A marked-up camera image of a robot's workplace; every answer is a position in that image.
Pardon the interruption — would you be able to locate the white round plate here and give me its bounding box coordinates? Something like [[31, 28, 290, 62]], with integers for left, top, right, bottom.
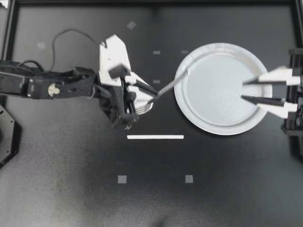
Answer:
[[173, 42, 273, 136]]

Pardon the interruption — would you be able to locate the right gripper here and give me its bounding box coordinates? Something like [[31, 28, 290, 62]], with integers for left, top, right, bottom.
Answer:
[[241, 48, 303, 136]]

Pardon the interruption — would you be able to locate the silver metal fork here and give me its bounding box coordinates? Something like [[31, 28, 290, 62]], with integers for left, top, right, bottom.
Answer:
[[134, 68, 192, 115]]

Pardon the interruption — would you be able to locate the thin black cable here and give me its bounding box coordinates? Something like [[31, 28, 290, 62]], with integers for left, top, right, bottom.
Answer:
[[51, 28, 101, 71]]

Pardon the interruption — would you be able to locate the black frame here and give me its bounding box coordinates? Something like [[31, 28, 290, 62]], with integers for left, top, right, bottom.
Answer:
[[0, 0, 303, 171]]

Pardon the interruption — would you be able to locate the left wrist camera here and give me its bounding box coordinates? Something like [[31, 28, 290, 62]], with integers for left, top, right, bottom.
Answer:
[[98, 34, 132, 87]]

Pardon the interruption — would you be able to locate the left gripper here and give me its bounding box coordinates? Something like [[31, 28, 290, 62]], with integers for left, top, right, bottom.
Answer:
[[94, 72, 159, 131]]

